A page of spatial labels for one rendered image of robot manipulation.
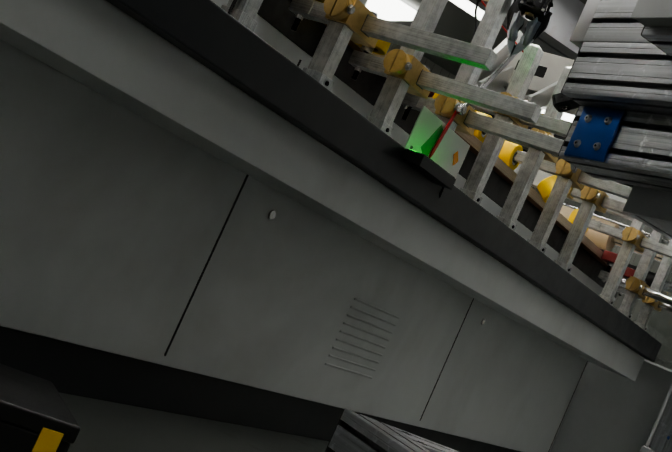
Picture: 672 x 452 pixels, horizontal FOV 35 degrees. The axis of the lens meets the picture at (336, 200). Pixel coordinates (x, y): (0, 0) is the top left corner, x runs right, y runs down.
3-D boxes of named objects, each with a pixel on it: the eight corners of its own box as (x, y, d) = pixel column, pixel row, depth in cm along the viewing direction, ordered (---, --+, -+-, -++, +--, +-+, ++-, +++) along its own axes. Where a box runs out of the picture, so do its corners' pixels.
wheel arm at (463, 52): (489, 76, 181) (499, 54, 181) (482, 69, 178) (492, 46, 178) (295, 20, 204) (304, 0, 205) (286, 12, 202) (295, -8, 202)
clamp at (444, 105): (472, 136, 240) (481, 116, 240) (449, 116, 228) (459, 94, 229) (451, 129, 243) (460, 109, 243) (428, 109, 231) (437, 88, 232)
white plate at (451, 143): (453, 186, 239) (471, 146, 240) (405, 149, 218) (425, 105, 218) (451, 185, 240) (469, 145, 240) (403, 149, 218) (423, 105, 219)
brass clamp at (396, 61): (429, 100, 218) (439, 78, 219) (401, 75, 207) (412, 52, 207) (404, 92, 222) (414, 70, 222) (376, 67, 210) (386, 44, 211)
